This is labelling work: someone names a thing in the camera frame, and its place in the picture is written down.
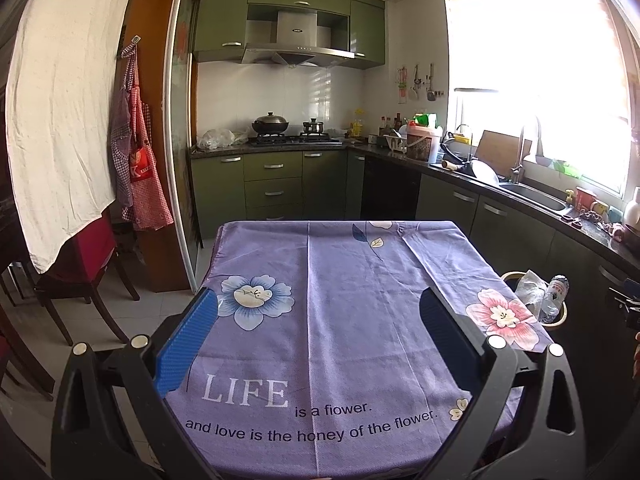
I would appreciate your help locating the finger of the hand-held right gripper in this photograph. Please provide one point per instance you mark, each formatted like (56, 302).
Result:
(627, 302)
(632, 288)

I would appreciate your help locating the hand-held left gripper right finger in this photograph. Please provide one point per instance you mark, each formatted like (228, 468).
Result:
(450, 345)

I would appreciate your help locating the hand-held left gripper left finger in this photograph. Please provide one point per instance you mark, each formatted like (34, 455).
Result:
(185, 345)

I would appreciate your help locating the clear plastic bottle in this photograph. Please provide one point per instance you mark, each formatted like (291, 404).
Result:
(555, 295)

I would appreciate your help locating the black bin yellow rim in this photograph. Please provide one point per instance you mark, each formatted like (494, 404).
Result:
(510, 277)

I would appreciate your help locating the person's right hand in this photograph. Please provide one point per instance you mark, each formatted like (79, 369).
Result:
(637, 357)

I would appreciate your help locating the white jug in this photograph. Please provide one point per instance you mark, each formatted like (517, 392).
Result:
(632, 212)

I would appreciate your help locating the purple floral tablecloth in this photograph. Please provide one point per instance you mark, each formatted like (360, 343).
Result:
(340, 300)

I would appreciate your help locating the steel sink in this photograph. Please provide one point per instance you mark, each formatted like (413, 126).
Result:
(537, 197)

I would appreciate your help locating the red cushioned wooden chair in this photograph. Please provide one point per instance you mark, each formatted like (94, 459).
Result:
(85, 260)

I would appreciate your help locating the steel faucet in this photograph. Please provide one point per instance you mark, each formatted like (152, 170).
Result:
(517, 165)

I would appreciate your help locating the red checked apron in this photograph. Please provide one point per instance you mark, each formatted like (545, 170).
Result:
(147, 180)

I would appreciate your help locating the white plates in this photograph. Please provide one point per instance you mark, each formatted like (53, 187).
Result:
(482, 172)

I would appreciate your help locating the black pan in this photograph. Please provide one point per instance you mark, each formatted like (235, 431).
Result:
(452, 152)

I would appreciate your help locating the wooden cutting board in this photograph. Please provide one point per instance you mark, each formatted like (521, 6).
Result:
(500, 147)

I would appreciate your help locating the patterned plastic bucket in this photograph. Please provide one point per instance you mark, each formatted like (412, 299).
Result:
(424, 144)

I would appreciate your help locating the green base cabinets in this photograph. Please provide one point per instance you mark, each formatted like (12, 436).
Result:
(325, 180)

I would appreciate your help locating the plastic bag on counter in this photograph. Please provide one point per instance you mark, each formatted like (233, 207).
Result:
(217, 139)

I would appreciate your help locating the white dish rack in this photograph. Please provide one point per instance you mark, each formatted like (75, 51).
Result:
(395, 142)

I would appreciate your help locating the purple checked apron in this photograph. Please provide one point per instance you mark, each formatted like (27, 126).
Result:
(120, 145)

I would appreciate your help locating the green packet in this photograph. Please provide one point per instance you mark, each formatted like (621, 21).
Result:
(425, 120)

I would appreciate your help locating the group of condiment bottles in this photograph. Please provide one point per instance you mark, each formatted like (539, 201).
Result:
(392, 124)

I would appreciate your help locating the gas stove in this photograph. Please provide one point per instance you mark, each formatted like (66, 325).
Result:
(295, 139)

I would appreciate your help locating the glass sliding door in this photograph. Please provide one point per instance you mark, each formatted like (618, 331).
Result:
(182, 110)

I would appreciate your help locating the black wok with lid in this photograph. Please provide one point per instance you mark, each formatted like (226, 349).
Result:
(270, 125)

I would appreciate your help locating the bright window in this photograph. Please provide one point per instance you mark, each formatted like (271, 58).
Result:
(540, 70)

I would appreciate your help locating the yellow oil bottle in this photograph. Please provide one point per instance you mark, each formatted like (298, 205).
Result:
(358, 124)

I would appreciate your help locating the small cooking pot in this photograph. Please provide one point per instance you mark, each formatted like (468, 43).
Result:
(314, 127)

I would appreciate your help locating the hanging kitchen utensils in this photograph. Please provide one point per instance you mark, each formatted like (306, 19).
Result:
(415, 85)

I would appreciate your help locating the white hanging cloth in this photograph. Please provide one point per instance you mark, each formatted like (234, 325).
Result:
(60, 110)

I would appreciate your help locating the steel range hood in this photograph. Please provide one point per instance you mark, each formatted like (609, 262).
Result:
(297, 40)

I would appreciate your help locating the brown wooden partition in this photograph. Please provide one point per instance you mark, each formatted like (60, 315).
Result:
(150, 10)

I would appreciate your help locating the green wall cabinets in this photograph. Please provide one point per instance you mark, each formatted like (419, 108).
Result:
(220, 15)

